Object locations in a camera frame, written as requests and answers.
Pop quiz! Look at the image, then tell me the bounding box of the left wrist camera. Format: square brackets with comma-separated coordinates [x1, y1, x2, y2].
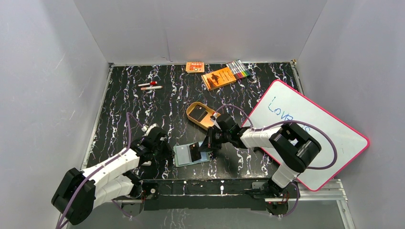
[141, 123, 159, 135]

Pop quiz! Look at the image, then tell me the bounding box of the red capped marker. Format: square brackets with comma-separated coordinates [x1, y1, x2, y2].
[138, 81, 157, 87]

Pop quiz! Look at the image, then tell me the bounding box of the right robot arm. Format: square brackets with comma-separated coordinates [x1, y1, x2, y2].
[199, 114, 321, 198]

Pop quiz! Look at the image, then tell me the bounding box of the orange book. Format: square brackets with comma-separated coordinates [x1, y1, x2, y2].
[201, 67, 236, 91]

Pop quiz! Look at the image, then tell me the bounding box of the mint green card holder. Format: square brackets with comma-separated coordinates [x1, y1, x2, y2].
[173, 142, 212, 167]

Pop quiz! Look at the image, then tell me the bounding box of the set of coloured markers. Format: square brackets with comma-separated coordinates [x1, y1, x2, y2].
[226, 60, 253, 80]

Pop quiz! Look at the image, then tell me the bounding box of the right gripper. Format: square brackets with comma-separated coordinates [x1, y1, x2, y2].
[199, 126, 231, 152]

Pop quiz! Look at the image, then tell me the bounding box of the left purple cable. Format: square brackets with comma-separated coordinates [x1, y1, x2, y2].
[56, 112, 146, 229]

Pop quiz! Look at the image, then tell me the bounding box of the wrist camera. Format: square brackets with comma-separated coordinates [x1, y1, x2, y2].
[210, 112, 221, 129]
[141, 123, 159, 135]

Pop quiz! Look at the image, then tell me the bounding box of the small orange card box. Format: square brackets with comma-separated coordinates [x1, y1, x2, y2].
[185, 62, 205, 73]

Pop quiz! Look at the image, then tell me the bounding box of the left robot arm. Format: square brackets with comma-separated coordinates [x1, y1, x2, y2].
[51, 125, 173, 225]

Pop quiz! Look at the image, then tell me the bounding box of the pink framed whiteboard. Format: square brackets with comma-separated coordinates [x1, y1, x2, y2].
[243, 80, 370, 191]

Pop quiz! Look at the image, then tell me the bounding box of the white pink marker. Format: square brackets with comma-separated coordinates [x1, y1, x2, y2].
[141, 86, 163, 91]

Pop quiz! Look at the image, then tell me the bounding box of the tan oval tray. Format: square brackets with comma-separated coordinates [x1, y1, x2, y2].
[186, 102, 220, 131]

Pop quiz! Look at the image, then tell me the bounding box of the black base frame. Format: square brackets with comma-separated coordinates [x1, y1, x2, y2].
[117, 177, 297, 215]

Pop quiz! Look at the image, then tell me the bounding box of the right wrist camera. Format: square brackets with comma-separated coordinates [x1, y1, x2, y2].
[210, 112, 221, 129]

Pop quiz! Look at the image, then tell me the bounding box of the white stapler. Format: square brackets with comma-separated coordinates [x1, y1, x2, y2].
[141, 161, 151, 166]

